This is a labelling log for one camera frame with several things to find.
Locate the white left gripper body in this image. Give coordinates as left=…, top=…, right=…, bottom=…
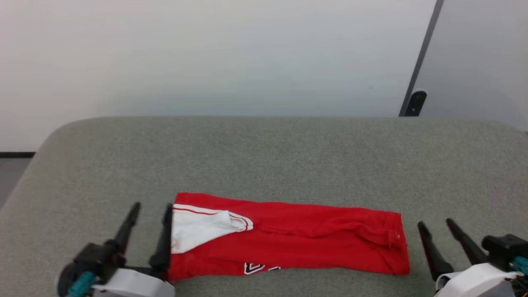
left=91, top=267, right=176, bottom=297

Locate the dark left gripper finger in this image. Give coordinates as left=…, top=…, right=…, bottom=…
left=113, top=201, right=142, bottom=252
left=149, top=203, right=174, bottom=271

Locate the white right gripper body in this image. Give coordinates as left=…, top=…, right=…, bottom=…
left=434, top=262, right=528, bottom=297

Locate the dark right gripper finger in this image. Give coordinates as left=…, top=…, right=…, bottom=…
left=446, top=218, right=490, bottom=266
left=417, top=221, right=455, bottom=281

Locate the red and white jersey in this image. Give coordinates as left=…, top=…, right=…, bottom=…
left=167, top=192, right=411, bottom=282

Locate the teal left camera connector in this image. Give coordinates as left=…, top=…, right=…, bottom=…
left=65, top=271, right=97, bottom=297

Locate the black rounded wall bracket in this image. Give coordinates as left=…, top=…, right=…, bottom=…
left=405, top=90, right=428, bottom=118

